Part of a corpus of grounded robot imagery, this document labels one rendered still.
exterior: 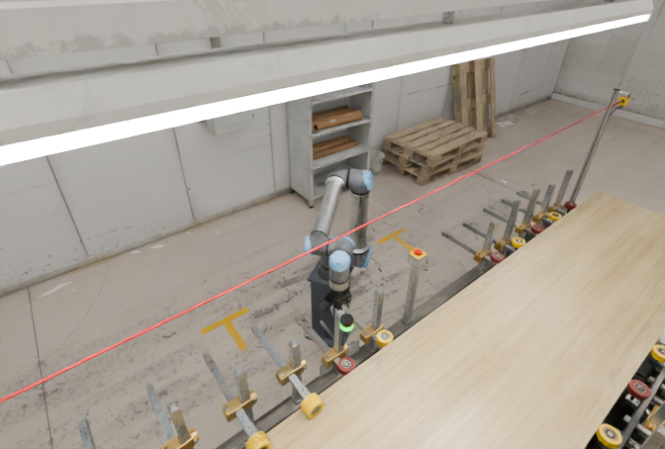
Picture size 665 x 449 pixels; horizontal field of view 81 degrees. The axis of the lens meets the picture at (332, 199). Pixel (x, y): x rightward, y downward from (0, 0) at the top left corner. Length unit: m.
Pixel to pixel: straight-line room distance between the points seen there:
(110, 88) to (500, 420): 1.81
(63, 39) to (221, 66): 0.19
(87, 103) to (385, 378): 1.67
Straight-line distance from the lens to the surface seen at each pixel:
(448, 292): 2.65
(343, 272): 1.75
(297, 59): 0.68
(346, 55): 0.74
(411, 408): 1.89
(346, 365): 1.96
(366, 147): 4.80
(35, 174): 3.90
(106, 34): 0.58
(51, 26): 0.57
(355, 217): 2.39
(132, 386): 3.25
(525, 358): 2.20
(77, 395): 3.37
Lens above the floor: 2.52
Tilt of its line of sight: 32 degrees down
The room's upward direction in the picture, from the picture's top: 1 degrees clockwise
